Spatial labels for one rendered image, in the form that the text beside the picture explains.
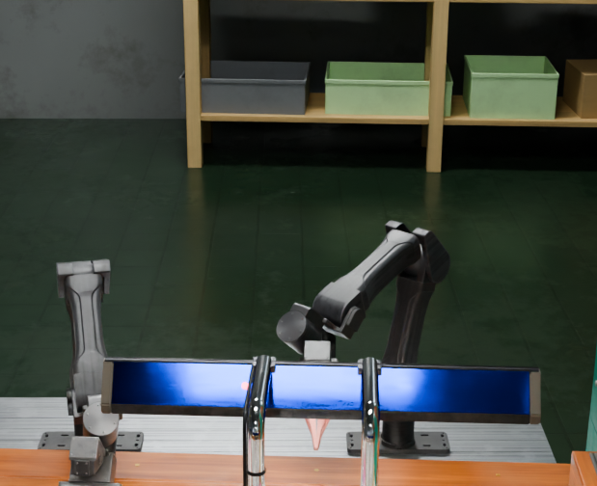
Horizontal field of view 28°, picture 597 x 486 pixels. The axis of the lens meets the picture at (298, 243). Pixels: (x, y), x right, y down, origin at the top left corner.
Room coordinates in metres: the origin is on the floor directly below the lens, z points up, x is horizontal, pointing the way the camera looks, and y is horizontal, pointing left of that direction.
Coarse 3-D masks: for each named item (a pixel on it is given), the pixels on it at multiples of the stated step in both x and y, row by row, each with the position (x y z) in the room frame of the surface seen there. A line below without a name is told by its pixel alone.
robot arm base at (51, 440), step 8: (80, 424) 2.05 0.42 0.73; (48, 432) 2.11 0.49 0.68; (56, 432) 2.11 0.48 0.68; (64, 432) 2.11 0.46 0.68; (72, 432) 2.11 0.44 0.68; (80, 432) 2.05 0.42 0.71; (120, 432) 2.11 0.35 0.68; (128, 432) 2.11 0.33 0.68; (136, 432) 2.11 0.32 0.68; (48, 440) 2.08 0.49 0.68; (56, 440) 2.08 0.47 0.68; (64, 440) 2.08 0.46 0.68; (120, 440) 2.08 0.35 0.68; (128, 440) 2.08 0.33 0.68; (136, 440) 2.08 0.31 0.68; (40, 448) 2.05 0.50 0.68; (48, 448) 2.05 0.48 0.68; (56, 448) 2.05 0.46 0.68; (64, 448) 2.05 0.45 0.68; (120, 448) 2.05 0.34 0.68; (128, 448) 2.05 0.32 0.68; (136, 448) 2.05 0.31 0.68
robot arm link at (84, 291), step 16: (64, 272) 1.93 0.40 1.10; (96, 272) 1.94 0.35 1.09; (64, 288) 1.96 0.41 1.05; (80, 288) 1.91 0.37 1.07; (96, 288) 1.92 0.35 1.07; (80, 304) 1.89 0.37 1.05; (96, 304) 1.90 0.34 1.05; (80, 320) 1.87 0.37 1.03; (96, 320) 1.88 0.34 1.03; (80, 336) 1.85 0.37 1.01; (96, 336) 1.86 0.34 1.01; (80, 352) 1.83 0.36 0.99; (96, 352) 1.84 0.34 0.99; (80, 368) 1.81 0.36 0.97; (96, 368) 1.81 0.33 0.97; (80, 384) 1.79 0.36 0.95; (96, 384) 1.79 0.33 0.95; (80, 400) 1.77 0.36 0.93
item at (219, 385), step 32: (128, 384) 1.54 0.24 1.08; (160, 384) 1.54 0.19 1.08; (192, 384) 1.54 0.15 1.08; (224, 384) 1.53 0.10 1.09; (288, 384) 1.53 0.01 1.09; (320, 384) 1.53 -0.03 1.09; (352, 384) 1.53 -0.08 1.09; (384, 384) 1.53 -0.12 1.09; (416, 384) 1.53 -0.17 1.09; (448, 384) 1.52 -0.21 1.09; (480, 384) 1.52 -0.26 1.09; (512, 384) 1.52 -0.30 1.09; (224, 416) 1.52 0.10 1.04; (288, 416) 1.51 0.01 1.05; (320, 416) 1.51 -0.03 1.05; (352, 416) 1.51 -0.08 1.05; (384, 416) 1.51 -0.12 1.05; (416, 416) 1.50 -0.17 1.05; (448, 416) 1.50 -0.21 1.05; (480, 416) 1.50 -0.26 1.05; (512, 416) 1.50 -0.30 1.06
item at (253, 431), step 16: (256, 368) 1.52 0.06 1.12; (272, 368) 1.54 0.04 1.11; (368, 368) 1.51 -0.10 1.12; (256, 384) 1.46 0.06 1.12; (368, 384) 1.47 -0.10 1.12; (256, 400) 1.42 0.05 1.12; (368, 400) 1.42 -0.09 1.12; (256, 416) 1.40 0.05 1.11; (368, 416) 1.39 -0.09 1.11; (256, 432) 1.38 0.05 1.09; (368, 432) 1.38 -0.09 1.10; (256, 448) 1.38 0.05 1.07; (368, 448) 1.38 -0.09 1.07; (256, 464) 1.38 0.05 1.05; (368, 464) 1.38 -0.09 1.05; (256, 480) 1.38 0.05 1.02; (368, 480) 1.38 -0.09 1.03
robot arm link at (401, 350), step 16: (416, 272) 2.10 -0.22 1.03; (400, 288) 2.10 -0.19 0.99; (416, 288) 2.08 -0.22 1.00; (432, 288) 2.11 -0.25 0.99; (400, 304) 2.09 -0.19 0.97; (416, 304) 2.08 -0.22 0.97; (400, 320) 2.08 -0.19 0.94; (416, 320) 2.08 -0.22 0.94; (400, 336) 2.07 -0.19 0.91; (416, 336) 2.08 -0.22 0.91; (400, 352) 2.06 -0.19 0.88; (416, 352) 2.09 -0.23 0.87
